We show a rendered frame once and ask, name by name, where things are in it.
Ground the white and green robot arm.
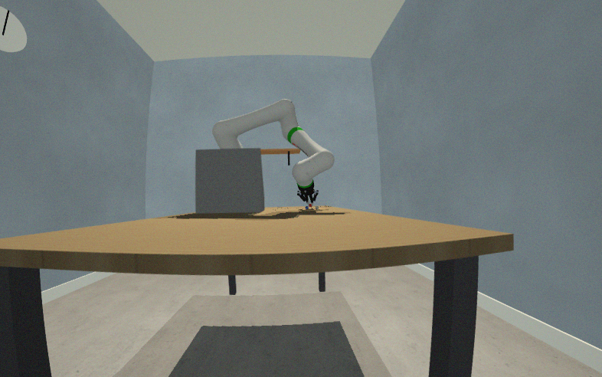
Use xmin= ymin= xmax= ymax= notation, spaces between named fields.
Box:
xmin=212 ymin=99 xmax=335 ymax=193

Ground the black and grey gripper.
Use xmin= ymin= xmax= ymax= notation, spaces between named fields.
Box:
xmin=297 ymin=189 xmax=319 ymax=207

